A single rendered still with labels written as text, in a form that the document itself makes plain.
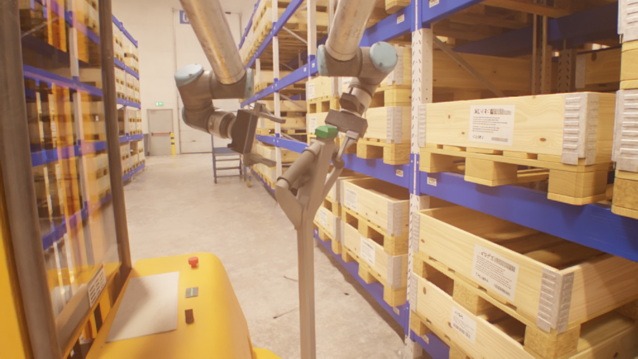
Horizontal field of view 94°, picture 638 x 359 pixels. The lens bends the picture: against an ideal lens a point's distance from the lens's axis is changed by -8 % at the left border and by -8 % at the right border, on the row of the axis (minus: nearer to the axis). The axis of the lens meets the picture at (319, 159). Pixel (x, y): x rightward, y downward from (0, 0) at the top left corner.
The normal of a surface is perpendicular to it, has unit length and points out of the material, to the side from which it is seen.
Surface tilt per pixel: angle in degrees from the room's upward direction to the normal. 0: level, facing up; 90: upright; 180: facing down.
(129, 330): 0
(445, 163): 90
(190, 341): 0
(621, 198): 90
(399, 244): 90
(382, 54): 73
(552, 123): 90
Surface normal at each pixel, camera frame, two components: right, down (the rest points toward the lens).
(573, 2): 0.33, 0.11
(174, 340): -0.01, -0.99
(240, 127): -0.40, 0.11
